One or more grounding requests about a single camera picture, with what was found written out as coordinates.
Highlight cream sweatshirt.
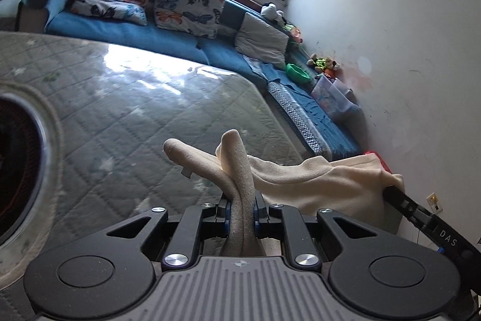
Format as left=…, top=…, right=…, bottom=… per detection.
left=163, top=129, right=406, bottom=258

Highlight wall socket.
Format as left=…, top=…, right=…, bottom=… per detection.
left=426, top=192, right=442, bottom=214

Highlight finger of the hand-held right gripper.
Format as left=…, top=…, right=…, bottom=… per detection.
left=383, top=186, right=437, bottom=231

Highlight grey pillow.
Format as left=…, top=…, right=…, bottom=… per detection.
left=234, top=12, right=290, bottom=68

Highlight clear plastic storage box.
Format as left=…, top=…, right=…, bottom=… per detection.
left=311, top=75, right=362, bottom=123

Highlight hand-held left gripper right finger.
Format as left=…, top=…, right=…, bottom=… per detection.
left=253, top=191, right=378, bottom=270

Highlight panda plush toy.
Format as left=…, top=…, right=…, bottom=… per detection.
left=260, top=2, right=287, bottom=24

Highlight blue patterned sofa cover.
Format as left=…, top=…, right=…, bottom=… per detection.
left=244, top=56, right=363, bottom=160

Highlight brown plush toys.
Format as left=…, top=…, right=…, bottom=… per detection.
left=306, top=53, right=342, bottom=79

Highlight blue sofa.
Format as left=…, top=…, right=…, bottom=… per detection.
left=17, top=0, right=363, bottom=162

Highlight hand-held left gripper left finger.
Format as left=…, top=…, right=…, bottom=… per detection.
left=105, top=193, right=231, bottom=270

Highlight colourful plush toy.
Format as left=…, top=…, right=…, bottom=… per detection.
left=283, top=24, right=304, bottom=43

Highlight green bowl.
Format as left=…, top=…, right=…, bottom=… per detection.
left=285, top=62, right=312, bottom=84

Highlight round dark basket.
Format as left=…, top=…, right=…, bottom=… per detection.
left=0, top=95, right=49, bottom=242

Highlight square butterfly print pillow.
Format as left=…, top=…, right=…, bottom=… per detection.
left=154, top=0, right=230, bottom=39

